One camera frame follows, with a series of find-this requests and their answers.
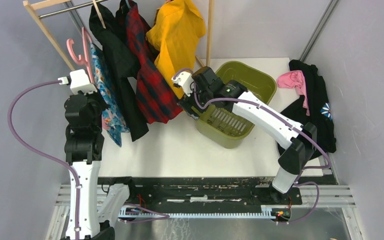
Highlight blue floral skirt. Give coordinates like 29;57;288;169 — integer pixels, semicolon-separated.
89;43;130;147

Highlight olive green plastic basket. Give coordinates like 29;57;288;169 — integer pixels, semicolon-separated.
191;60;278;150

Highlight pink plastic hanger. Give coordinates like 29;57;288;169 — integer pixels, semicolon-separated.
66;27;95;84

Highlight black skirt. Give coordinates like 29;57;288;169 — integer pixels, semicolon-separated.
88;3;149;142

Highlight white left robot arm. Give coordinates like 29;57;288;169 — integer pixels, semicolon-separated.
64;91;138;240

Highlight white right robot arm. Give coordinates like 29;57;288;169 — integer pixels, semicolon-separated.
171;66;317;204

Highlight red plaid skirt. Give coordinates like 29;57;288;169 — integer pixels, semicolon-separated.
116;0;182;124

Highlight yellow skirt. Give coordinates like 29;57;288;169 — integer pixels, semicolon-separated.
146;0;206;99

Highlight pink garment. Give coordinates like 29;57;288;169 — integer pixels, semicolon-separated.
276;70;310;116

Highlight metal rack rod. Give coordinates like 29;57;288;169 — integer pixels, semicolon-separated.
31;0;106;19

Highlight black garment with flower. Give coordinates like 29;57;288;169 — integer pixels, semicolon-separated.
281;59;337;153

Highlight wooden clothes rack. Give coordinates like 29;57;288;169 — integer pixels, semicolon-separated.
22;0;215;71

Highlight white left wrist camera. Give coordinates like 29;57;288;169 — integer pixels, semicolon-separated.
57;69;98;95

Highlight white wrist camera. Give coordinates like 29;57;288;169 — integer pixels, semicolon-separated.
57;69;98;95
171;71;194;99

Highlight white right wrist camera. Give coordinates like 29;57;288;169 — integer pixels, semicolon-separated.
171;71;194;99

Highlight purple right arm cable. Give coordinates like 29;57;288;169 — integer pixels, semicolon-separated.
172;67;332;225

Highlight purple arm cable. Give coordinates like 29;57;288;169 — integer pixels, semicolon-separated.
7;79;82;240
172;67;332;225

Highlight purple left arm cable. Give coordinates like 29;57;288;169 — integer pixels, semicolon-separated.
7;79;82;240

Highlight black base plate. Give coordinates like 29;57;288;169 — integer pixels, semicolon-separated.
98;176;303;214

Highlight white cable duct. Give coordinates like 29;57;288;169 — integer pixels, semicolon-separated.
118;205;276;220

